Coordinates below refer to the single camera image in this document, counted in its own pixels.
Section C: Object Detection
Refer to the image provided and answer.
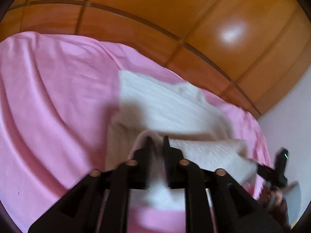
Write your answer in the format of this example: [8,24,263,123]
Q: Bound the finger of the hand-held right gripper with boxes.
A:
[251,159,274,183]

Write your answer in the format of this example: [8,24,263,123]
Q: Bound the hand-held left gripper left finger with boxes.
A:
[28,136,153,233]

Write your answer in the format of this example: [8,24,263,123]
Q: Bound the cream knit sweater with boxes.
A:
[106,70,260,211]

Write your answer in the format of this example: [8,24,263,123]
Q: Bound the person's right hand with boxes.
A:
[264,189,290,224]

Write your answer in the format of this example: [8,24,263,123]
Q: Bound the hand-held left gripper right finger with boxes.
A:
[162,135,285,233]

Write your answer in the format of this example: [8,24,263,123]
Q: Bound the pink bed sheet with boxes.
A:
[0,31,273,233]

